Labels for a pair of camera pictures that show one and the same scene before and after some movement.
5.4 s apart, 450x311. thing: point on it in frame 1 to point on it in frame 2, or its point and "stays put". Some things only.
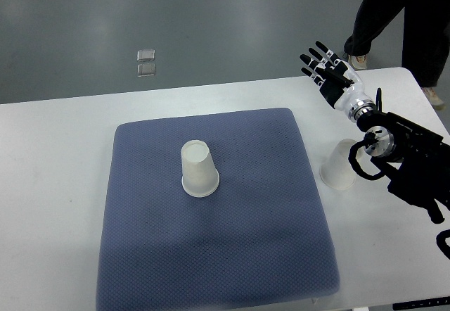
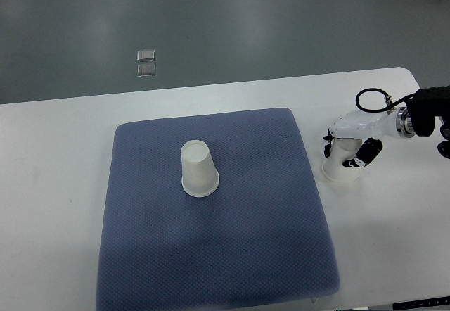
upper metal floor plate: x=145 y=55 stays put
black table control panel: x=420 y=303 stays put
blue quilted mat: x=260 y=243 stays put
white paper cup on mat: x=200 y=176 stays put
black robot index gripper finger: x=329 y=53 to x=327 y=148
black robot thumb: x=339 y=78 to x=370 y=149
